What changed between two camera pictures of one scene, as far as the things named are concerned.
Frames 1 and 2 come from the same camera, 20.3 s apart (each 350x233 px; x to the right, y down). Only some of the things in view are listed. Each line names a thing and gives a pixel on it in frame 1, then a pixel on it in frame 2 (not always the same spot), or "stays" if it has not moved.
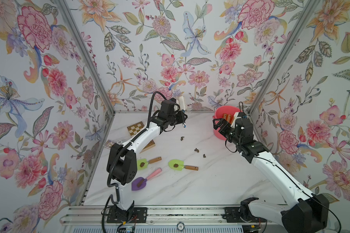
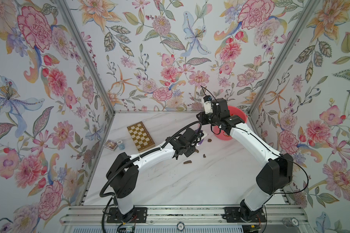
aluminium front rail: [156, 215] stays
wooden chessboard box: [135, 128] stays
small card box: [109, 143] stays
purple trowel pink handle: [140, 182] to [202, 138]
